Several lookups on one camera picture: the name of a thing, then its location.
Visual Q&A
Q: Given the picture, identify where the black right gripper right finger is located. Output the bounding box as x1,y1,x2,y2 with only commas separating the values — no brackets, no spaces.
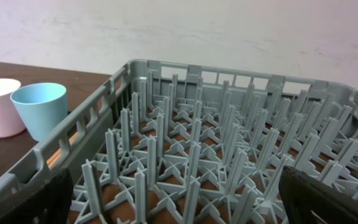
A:
278,166,358,223

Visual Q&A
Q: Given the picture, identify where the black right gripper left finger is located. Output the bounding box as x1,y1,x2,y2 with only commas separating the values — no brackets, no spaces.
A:
0,168,73,223

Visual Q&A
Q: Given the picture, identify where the light blue plastic cup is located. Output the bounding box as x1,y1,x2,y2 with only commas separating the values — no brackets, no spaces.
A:
10,83,68,141

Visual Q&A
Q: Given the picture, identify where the grey dishwasher rack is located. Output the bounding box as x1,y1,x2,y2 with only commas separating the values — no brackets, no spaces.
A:
0,59,358,223

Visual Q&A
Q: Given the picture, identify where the wooden chopstick left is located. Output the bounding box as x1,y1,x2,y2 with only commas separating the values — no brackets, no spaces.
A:
47,132,78,168

